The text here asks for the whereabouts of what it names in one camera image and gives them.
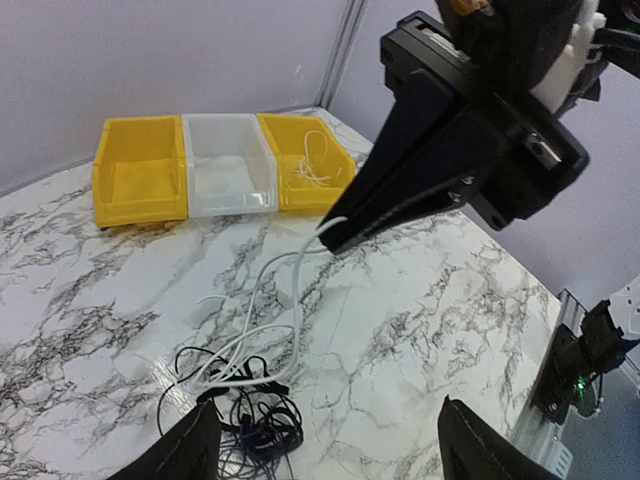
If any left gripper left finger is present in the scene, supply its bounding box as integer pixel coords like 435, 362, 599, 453
110, 402, 222, 480

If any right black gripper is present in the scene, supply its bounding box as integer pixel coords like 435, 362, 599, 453
319, 12, 589, 254

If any yellow bin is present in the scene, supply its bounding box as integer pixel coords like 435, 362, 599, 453
92, 115, 188, 228
257, 114, 356, 215

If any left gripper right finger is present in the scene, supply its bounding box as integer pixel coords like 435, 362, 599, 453
437, 396, 555, 480

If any right yellow bin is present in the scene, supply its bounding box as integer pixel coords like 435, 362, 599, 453
257, 114, 356, 215

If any left yellow bin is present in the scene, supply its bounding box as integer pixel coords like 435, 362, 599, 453
92, 115, 188, 228

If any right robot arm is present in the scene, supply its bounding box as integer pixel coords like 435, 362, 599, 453
320, 1, 639, 254

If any white translucent bin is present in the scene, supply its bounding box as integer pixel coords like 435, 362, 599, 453
181, 114, 278, 218

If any black cable bundle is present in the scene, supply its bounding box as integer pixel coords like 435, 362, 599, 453
157, 347, 306, 480

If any white thin cable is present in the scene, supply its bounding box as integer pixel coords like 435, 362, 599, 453
292, 130, 346, 189

